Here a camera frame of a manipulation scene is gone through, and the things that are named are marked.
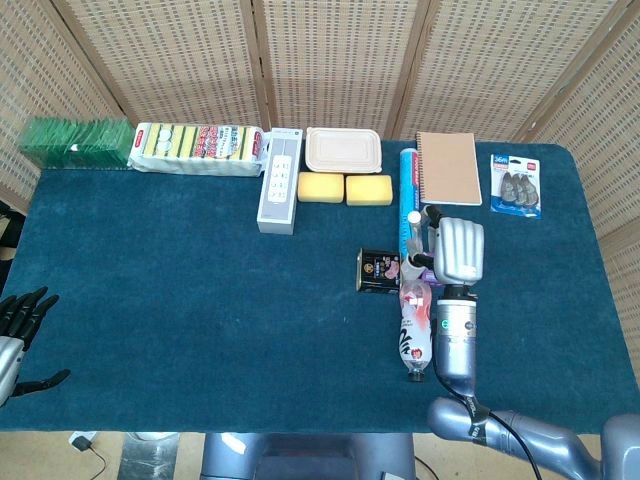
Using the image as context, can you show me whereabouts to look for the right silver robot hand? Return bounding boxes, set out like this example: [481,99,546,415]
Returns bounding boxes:
[408,203,486,288]

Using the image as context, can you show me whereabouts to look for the woven bamboo folding screen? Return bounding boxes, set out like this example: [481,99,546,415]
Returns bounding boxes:
[0,0,640,361]

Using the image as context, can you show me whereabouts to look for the wrapped yellow sponge multipack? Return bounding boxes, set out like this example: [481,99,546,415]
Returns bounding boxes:
[127,122,267,178]

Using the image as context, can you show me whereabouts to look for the clear glass tube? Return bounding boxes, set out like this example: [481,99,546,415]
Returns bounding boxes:
[405,210,424,257]

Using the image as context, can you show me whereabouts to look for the black luncheon meat tin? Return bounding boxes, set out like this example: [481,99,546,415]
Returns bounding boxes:
[355,248,403,295]

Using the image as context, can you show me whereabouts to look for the white power strip box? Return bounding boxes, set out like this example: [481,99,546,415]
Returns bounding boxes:
[256,127,304,236]

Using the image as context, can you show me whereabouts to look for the tan spiral notebook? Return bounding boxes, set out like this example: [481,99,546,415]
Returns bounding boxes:
[415,131,483,207]

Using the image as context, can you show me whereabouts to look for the white cardboard tube roll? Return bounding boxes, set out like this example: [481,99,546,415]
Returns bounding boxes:
[399,252,427,286]

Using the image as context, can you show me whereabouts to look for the black metal stand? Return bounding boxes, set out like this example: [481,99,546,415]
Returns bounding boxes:
[0,199,25,291]

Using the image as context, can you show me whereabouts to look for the blue correction tape blister pack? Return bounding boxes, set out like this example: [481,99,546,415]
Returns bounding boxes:
[489,152,544,220]

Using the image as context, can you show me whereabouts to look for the green scouring pad pack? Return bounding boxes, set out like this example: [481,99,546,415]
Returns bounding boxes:
[18,117,135,169]

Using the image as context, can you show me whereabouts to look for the pink white plastic drink bottle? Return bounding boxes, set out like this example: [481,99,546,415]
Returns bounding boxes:
[397,279,434,384]

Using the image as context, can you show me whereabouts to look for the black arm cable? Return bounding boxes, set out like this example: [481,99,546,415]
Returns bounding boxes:
[432,349,544,480]

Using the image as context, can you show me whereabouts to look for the silver robot torso base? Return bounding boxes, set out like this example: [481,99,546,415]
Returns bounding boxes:
[199,432,417,480]

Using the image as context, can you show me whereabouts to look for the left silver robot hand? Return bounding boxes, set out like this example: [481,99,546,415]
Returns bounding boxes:
[0,285,71,407]

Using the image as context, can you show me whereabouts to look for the blue velvet tablecloth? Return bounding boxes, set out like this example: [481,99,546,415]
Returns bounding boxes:
[0,141,640,434]

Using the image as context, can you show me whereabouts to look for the blue cling film roll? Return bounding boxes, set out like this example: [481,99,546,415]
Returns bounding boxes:
[398,147,425,259]

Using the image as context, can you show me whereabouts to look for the yellow sponge green base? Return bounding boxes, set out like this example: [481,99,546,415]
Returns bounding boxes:
[345,174,395,208]
[297,172,346,204]

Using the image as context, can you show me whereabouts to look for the beige lidded food container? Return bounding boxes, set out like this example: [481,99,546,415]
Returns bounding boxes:
[305,127,384,175]

